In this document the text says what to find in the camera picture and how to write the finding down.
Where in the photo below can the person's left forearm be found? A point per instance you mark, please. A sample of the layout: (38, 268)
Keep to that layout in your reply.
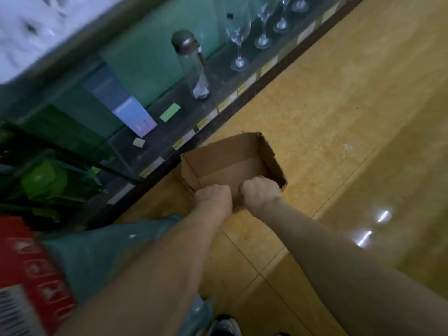
(154, 283)

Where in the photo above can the person's black white shoe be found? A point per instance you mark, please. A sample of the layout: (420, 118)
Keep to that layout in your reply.
(225, 325)

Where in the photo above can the person's right hand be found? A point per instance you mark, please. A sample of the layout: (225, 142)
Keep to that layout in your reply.
(262, 193)

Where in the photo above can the person's right forearm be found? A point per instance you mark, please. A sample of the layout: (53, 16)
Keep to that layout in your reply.
(336, 276)

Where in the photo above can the clear bottle brown cap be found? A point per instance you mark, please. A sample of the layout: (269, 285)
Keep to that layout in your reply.
(192, 66)

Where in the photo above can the blue plastic stool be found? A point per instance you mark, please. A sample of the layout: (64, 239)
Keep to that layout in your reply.
(91, 255)

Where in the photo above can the person's left hand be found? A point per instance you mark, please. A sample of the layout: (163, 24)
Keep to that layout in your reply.
(215, 199)

